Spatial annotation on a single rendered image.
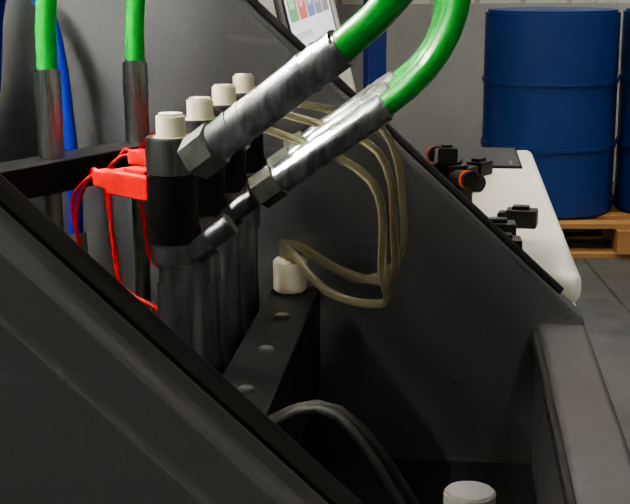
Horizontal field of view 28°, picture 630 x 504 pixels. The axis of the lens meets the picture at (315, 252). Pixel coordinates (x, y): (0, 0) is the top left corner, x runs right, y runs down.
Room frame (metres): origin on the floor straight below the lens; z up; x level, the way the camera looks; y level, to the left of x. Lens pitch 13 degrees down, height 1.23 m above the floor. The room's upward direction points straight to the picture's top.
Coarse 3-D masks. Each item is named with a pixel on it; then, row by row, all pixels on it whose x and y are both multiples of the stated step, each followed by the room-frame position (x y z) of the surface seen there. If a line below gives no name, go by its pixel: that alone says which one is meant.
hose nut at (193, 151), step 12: (192, 132) 0.58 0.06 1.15; (180, 144) 0.58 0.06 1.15; (192, 144) 0.57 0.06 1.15; (204, 144) 0.56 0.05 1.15; (180, 156) 0.57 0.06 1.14; (192, 156) 0.57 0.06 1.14; (204, 156) 0.56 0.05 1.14; (216, 156) 0.56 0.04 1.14; (192, 168) 0.57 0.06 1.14; (204, 168) 0.57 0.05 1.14; (216, 168) 0.57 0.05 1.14
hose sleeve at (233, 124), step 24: (312, 48) 0.54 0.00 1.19; (336, 48) 0.53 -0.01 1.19; (288, 72) 0.54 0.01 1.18; (312, 72) 0.54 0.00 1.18; (336, 72) 0.54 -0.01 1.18; (264, 96) 0.55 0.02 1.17; (288, 96) 0.54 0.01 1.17; (216, 120) 0.56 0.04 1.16; (240, 120) 0.55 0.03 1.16; (264, 120) 0.55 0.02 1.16; (216, 144) 0.56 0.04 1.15; (240, 144) 0.56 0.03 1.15
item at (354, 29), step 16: (368, 0) 0.53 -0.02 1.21; (384, 0) 0.52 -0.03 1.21; (400, 0) 0.52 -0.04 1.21; (352, 16) 0.53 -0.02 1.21; (368, 16) 0.53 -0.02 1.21; (384, 16) 0.53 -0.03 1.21; (336, 32) 0.54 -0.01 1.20; (352, 32) 0.53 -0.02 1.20; (368, 32) 0.53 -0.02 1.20; (352, 48) 0.53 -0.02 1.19
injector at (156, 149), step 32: (160, 160) 0.66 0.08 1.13; (160, 192) 0.66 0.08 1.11; (192, 192) 0.67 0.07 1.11; (160, 224) 0.66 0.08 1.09; (192, 224) 0.67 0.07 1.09; (224, 224) 0.66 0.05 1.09; (160, 256) 0.66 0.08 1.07; (192, 256) 0.66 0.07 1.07; (160, 288) 0.67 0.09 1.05; (192, 288) 0.67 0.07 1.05; (192, 320) 0.67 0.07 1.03
